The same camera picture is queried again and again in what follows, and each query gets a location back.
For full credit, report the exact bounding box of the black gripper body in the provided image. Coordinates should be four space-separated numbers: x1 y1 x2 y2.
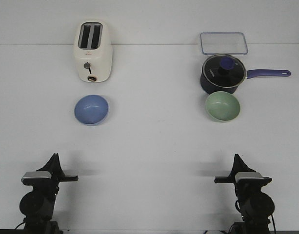
32 173 79 193
214 173 272 193

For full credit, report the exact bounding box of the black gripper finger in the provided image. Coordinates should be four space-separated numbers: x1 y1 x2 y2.
54 153 64 176
231 154 238 177
38 153 56 171
237 154 254 172

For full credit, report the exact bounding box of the green bowl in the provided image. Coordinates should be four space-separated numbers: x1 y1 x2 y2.
205 91 241 122

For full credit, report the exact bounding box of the blue bowl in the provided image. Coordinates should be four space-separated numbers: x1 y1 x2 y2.
74 95 109 126

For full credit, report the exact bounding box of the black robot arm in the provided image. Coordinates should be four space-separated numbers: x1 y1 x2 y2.
20 153 79 234
214 154 275 234

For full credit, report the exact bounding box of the dark blue saucepan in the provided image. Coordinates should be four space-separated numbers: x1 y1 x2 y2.
200 69 291 94

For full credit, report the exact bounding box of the glass pot lid blue knob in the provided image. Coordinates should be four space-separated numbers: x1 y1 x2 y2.
202 54 246 88

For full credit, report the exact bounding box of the clear plastic container lid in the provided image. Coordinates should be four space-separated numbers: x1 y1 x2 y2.
200 32 248 55

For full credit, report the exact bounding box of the white two-slot toaster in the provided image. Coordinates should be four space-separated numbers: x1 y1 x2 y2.
73 19 113 83

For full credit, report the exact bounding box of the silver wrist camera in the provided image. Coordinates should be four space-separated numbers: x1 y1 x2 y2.
235 172 264 183
21 171 52 185

